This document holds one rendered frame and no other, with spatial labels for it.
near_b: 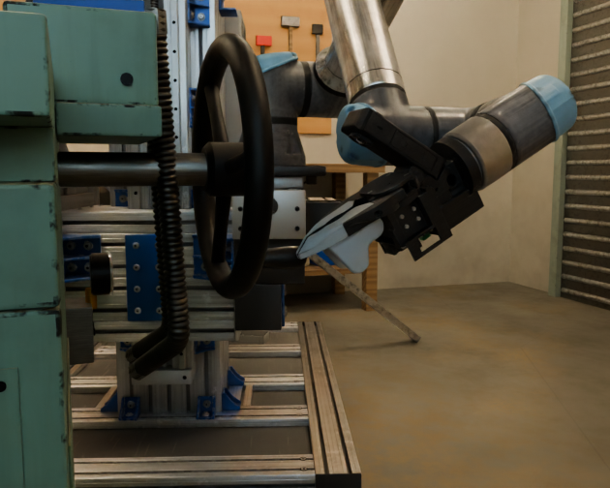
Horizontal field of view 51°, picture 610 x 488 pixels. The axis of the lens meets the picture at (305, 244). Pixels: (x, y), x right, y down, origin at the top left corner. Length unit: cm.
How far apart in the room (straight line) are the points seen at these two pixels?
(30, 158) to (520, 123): 50
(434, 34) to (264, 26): 118
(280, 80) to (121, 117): 73
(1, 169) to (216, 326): 89
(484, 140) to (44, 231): 45
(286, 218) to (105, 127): 61
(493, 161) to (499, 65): 417
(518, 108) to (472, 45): 404
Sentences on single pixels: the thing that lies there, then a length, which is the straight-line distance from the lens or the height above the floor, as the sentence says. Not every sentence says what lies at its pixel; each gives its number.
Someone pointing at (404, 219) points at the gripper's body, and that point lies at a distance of 68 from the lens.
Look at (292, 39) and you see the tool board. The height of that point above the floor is 164.
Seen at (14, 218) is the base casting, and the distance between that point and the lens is 49.
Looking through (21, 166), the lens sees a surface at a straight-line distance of 51.
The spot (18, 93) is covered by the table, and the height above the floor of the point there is 85.
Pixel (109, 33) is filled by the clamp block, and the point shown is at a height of 94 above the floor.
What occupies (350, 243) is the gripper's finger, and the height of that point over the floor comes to 73.
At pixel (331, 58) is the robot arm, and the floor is 103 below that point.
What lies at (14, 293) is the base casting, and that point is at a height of 72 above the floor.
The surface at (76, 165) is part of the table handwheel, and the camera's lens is 69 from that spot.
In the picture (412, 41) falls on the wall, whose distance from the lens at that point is 457.
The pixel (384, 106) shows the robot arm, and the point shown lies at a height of 89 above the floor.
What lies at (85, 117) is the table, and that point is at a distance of 63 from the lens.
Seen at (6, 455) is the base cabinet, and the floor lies 61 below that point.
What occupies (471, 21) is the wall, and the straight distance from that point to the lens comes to 481.
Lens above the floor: 81
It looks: 6 degrees down
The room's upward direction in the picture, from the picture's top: straight up
